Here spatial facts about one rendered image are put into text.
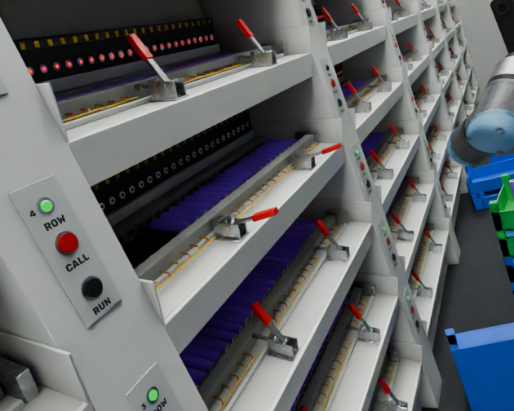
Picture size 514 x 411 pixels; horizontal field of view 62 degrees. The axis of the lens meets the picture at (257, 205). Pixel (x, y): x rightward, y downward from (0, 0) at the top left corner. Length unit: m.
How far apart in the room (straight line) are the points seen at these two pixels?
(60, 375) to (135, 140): 0.23
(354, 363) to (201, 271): 0.47
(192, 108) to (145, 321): 0.26
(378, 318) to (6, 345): 0.75
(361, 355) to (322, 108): 0.50
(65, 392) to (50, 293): 0.09
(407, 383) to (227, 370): 0.60
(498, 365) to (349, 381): 0.40
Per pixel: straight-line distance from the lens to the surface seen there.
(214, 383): 0.60
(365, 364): 0.89
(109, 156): 0.44
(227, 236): 0.56
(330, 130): 0.92
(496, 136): 0.92
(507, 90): 0.94
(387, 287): 1.05
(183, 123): 0.52
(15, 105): 0.39
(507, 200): 1.43
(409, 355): 1.17
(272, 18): 0.93
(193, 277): 0.50
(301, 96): 0.93
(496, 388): 1.19
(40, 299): 0.37
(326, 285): 0.78
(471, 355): 1.12
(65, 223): 0.38
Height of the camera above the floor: 0.89
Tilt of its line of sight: 14 degrees down
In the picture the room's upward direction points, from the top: 23 degrees counter-clockwise
